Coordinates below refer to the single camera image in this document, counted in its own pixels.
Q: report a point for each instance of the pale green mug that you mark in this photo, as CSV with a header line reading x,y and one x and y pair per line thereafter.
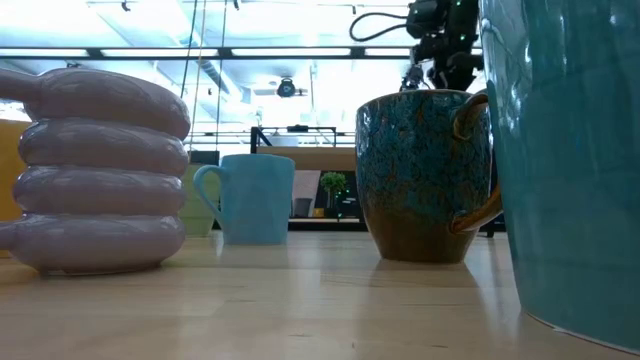
x,y
200,226

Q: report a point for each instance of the lilac ringed ceramic mug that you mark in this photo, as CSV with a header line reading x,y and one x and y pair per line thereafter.
x,y
100,190

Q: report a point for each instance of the small green potted plant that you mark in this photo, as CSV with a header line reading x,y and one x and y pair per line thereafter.
x,y
333,182

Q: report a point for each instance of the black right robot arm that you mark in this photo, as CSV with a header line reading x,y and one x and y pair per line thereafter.
x,y
450,45

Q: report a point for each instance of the black computer monitor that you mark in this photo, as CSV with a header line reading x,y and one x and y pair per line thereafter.
x,y
205,157

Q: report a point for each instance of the grey waste bin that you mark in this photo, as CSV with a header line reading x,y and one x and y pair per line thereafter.
x,y
302,207

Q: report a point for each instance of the teal brown speckled mug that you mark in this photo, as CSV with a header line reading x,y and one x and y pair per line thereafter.
x,y
415,175

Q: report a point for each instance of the light blue mug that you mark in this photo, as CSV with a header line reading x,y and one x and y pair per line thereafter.
x,y
255,200

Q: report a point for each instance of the wooden shelf with black frame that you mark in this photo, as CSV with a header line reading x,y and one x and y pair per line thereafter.
x,y
320,157

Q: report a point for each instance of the round black ceiling camera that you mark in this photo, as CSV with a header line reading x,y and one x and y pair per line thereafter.
x,y
286,88

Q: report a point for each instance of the black table edge rail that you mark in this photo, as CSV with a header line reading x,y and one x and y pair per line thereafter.
x,y
325,226

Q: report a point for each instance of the black overhead frame beam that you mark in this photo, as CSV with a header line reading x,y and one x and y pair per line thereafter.
x,y
225,52

